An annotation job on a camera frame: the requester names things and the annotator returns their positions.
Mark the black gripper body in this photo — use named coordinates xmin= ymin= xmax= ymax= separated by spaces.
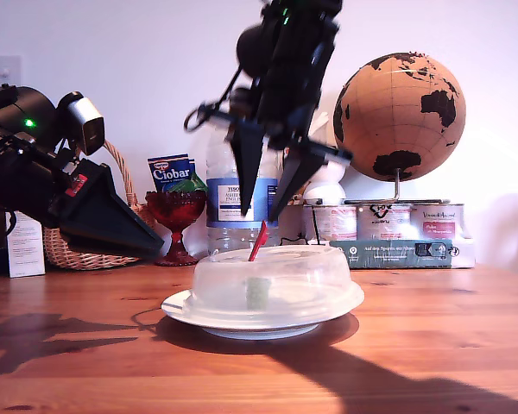
xmin=3 ymin=144 xmax=85 ymax=232

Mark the clear plastic dome red handle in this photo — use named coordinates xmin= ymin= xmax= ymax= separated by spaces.
xmin=181 ymin=219 xmax=366 ymax=323

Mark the green coffee capsule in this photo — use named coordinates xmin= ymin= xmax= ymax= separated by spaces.
xmin=245 ymin=277 xmax=272 ymax=311

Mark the white plate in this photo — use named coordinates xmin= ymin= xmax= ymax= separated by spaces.
xmin=161 ymin=287 xmax=366 ymax=342

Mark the large clear water bottle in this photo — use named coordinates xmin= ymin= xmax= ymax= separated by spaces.
xmin=205 ymin=122 xmax=281 ymax=260

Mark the green foil packet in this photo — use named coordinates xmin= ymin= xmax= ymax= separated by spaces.
xmin=167 ymin=172 xmax=208 ymax=195

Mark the white printed carton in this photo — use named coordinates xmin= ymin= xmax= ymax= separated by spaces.
xmin=6 ymin=210 xmax=47 ymax=279

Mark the tin can pink white label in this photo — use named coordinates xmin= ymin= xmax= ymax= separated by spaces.
xmin=302 ymin=204 xmax=357 ymax=242

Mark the red glass goblet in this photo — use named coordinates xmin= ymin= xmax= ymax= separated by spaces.
xmin=145 ymin=191 xmax=208 ymax=267

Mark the blue Ciobar packet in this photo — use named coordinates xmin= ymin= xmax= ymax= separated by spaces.
xmin=147 ymin=154 xmax=198 ymax=193

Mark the tin can recycling symbol label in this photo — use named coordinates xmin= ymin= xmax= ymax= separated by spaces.
xmin=356 ymin=202 xmax=412 ymax=241

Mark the cork globe on metal stand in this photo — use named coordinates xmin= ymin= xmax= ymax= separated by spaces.
xmin=332 ymin=51 xmax=466 ymax=206

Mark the white green cardboard can tray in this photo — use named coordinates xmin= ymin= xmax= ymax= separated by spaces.
xmin=306 ymin=235 xmax=477 ymax=270

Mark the tin can red label panel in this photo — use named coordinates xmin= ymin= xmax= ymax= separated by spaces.
xmin=410 ymin=202 xmax=470 ymax=241

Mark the white round security camera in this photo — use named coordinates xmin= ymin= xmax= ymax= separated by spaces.
xmin=301 ymin=159 xmax=346 ymax=206

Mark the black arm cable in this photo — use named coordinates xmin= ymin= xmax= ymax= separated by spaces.
xmin=0 ymin=204 xmax=18 ymax=238
xmin=183 ymin=66 xmax=247 ymax=133

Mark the wicker basket with handle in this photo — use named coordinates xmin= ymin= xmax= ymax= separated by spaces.
xmin=42 ymin=140 xmax=156 ymax=272

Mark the thin black camera cable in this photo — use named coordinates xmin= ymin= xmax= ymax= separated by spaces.
xmin=279 ymin=205 xmax=321 ymax=249

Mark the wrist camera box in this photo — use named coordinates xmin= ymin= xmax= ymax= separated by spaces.
xmin=55 ymin=90 xmax=106 ymax=172
xmin=231 ymin=87 xmax=254 ymax=116

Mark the white light switch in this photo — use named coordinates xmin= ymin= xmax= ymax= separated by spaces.
xmin=0 ymin=55 xmax=22 ymax=94

